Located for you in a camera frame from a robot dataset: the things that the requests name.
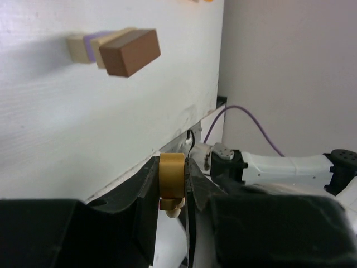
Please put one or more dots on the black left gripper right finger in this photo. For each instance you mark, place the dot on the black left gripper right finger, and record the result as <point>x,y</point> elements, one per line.
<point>208,226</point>

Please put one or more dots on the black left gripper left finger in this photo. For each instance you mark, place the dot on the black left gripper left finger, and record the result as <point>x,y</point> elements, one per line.
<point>127,231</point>

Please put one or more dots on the helicopter shaped wooden piece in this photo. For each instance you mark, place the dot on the helicopter shaped wooden piece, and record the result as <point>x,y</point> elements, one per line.
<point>171,176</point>

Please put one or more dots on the brown rectangular wooden block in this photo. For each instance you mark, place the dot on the brown rectangular wooden block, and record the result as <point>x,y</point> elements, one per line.
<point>129,53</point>

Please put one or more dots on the beige cube with windows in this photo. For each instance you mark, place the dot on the beige cube with windows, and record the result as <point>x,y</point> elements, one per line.
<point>77,49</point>

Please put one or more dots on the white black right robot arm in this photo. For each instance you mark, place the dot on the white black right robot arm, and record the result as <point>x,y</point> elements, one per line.
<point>246,210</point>

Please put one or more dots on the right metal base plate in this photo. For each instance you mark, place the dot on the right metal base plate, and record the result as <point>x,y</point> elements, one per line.
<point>183,141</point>

